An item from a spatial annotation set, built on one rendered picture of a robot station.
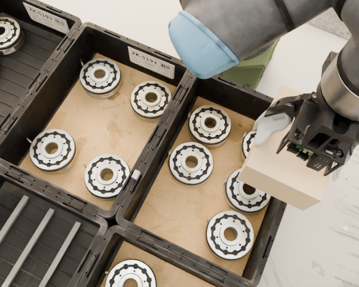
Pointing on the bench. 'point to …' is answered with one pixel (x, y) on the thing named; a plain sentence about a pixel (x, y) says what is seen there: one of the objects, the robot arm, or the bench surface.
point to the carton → (283, 169)
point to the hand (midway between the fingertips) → (296, 143)
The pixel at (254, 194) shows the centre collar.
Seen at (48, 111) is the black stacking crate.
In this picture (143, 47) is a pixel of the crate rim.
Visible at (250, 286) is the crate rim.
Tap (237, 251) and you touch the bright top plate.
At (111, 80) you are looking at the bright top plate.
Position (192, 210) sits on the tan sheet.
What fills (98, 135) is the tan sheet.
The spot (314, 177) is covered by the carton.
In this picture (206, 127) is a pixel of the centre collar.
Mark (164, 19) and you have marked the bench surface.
